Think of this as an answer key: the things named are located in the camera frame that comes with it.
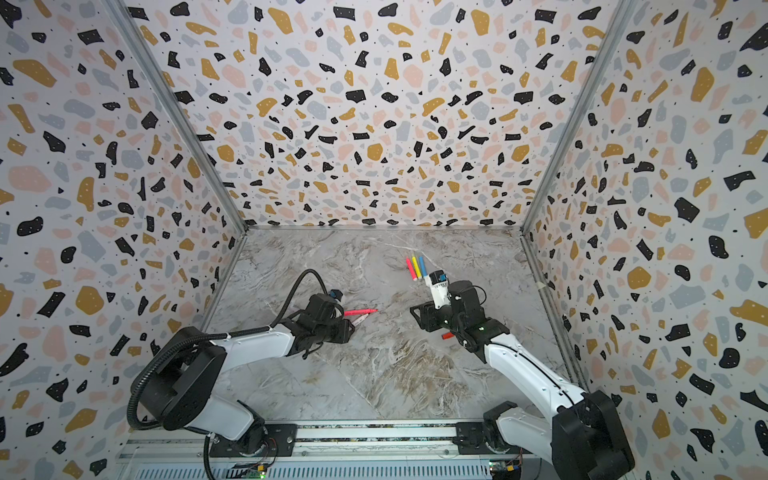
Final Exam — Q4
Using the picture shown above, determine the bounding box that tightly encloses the yellow highlighter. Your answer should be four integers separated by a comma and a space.
411, 256, 422, 279

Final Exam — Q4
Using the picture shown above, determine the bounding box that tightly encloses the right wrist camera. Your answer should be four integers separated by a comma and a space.
425, 270, 450, 310

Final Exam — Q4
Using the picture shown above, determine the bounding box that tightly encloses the blue highlighter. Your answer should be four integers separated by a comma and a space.
418, 256, 429, 278

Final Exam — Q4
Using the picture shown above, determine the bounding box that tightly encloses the white marker pen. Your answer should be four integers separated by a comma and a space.
352, 314, 368, 327

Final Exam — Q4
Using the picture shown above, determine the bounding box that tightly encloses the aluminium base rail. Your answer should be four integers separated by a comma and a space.
114, 419, 560, 479

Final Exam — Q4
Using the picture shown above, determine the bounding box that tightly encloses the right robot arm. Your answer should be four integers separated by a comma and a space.
410, 270, 635, 479

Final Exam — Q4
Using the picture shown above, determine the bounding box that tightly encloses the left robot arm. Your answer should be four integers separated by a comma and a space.
126, 289, 355, 450

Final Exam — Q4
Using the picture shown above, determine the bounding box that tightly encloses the pink highlighter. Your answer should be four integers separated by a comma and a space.
344, 309, 378, 317
406, 258, 417, 281

